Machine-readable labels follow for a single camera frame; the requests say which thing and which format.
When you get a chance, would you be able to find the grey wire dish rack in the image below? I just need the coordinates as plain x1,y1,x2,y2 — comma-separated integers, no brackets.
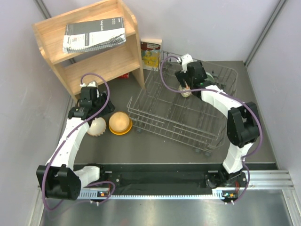
127,58,229,155

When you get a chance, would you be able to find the beige bird-pattern bowl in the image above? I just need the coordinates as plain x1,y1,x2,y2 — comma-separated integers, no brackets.
109,112,130,132

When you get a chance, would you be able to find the grey spiral-bound manual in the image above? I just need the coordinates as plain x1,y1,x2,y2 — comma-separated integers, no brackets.
63,16,126,53

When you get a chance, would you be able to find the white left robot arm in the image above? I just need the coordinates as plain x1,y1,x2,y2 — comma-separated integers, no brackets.
36,86,115,200

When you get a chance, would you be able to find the aluminium rail with cable duct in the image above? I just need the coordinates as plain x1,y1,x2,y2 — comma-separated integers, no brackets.
37,169,295,201

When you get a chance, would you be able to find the colourful paperback book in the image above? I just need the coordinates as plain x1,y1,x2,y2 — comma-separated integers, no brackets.
141,39,162,71

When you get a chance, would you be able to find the black-white striped bowl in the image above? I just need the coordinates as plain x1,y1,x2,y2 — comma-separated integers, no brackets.
87,117,107,137

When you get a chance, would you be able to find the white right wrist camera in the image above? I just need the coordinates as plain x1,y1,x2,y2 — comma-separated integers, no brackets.
177,54,194,72

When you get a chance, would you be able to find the small red object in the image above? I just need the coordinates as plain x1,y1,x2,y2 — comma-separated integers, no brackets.
119,73,129,79

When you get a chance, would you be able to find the pale green ceramic bowl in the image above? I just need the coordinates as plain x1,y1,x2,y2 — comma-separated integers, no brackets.
206,72,215,83

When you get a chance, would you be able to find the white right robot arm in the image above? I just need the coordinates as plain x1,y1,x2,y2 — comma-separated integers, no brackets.
175,58,262,187

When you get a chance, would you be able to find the wooden two-tier shelf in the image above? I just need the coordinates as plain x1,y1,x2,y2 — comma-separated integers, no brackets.
32,0,145,100

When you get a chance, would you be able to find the yellow plastic bowl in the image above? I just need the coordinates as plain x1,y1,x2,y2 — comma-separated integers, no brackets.
109,121,133,136

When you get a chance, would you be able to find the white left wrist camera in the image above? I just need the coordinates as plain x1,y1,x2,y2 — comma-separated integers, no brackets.
80,81,98,88

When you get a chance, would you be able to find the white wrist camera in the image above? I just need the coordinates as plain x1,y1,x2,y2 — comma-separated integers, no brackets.
80,81,98,88
177,54,194,72

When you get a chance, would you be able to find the floral patterned ceramic bowl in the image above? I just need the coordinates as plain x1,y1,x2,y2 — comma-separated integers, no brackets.
178,85,192,98

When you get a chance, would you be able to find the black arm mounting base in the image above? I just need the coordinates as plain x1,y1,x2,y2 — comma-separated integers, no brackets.
88,163,247,196

